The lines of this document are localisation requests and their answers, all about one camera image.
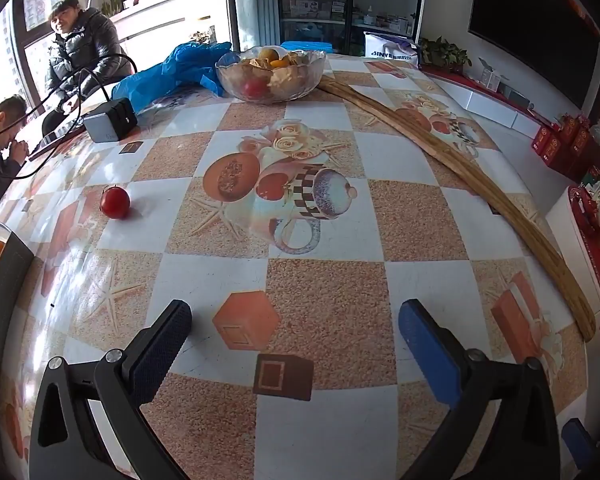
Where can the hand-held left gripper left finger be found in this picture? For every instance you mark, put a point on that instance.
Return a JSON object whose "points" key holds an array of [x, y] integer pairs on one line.
{"points": [[160, 350]]}

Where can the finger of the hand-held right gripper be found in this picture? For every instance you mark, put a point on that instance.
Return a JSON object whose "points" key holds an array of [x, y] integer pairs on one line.
{"points": [[575, 440]]}

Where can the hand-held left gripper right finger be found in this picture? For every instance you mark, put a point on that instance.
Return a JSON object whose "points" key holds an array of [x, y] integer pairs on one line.
{"points": [[427, 355]]}

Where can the white tray with grey rim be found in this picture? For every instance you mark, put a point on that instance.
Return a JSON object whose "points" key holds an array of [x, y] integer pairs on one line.
{"points": [[10, 280]]}

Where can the red tomato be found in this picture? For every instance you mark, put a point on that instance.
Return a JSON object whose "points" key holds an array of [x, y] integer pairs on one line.
{"points": [[255, 88], [115, 202]]}

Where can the long wooden strip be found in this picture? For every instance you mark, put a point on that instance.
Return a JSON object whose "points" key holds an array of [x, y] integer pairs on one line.
{"points": [[455, 160]]}

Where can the grey black power adapter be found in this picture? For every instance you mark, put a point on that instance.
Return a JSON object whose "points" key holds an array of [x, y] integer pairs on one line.
{"points": [[111, 121]]}

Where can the red gift box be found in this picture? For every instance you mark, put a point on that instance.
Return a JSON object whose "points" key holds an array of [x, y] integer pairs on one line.
{"points": [[577, 135], [546, 144]]}

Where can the white television stand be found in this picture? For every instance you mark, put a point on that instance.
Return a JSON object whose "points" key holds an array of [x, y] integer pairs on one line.
{"points": [[490, 102]]}

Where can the blue plastic bag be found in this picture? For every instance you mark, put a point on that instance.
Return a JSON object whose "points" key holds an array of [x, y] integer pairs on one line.
{"points": [[180, 72]]}

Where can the glass bowl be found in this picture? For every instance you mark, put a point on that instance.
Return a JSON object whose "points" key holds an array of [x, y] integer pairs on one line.
{"points": [[300, 85]]}

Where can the tan papery husked physalis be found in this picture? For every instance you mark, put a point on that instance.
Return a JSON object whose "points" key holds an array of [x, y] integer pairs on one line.
{"points": [[286, 79]]}

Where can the green potted plant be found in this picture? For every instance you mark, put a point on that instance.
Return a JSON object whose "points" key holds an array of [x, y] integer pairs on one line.
{"points": [[445, 52]]}

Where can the white bag with blue print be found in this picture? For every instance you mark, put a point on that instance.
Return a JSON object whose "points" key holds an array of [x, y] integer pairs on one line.
{"points": [[390, 50]]}

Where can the yellow brown round pear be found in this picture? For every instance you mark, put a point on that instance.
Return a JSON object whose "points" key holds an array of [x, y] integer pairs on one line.
{"points": [[269, 53]]}

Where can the grey blue curtain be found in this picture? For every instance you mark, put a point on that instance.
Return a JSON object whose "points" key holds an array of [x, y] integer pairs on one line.
{"points": [[252, 0]]}

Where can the glass door cabinet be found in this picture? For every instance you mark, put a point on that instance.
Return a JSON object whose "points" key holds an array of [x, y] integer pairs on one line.
{"points": [[350, 0]]}

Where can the black wall television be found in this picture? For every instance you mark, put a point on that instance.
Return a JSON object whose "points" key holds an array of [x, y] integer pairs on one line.
{"points": [[535, 25]]}

